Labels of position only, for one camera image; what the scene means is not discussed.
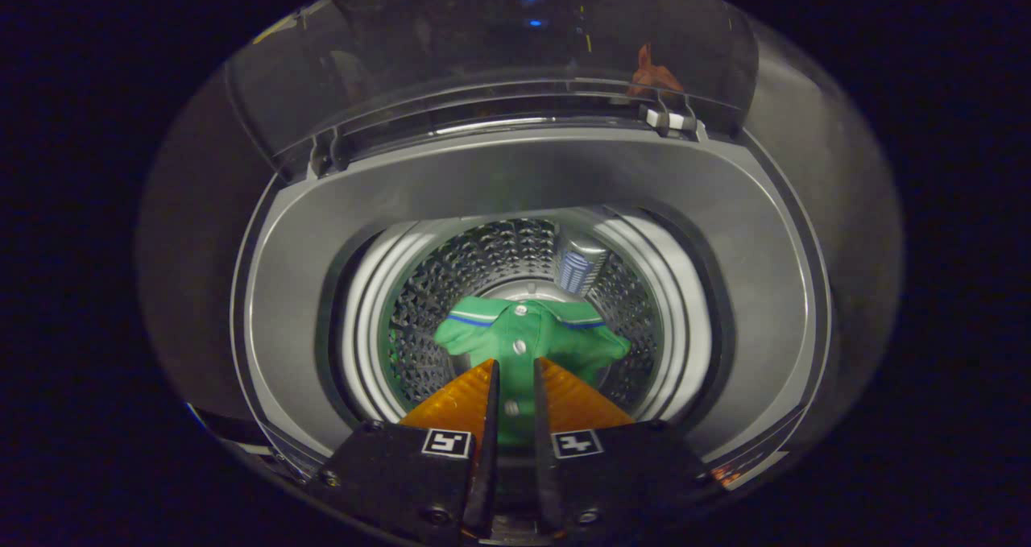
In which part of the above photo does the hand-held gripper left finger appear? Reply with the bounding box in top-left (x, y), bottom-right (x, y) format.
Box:
top-left (310, 359), bottom-right (502, 541)

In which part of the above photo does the green polo shirt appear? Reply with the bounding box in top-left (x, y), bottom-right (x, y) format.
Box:
top-left (433, 296), bottom-right (632, 447)

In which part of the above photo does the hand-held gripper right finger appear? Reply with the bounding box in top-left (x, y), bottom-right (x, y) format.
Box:
top-left (533, 358), bottom-right (726, 536)

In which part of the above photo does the grey washing machine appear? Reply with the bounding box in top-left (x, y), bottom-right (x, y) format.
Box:
top-left (230, 124), bottom-right (834, 483)

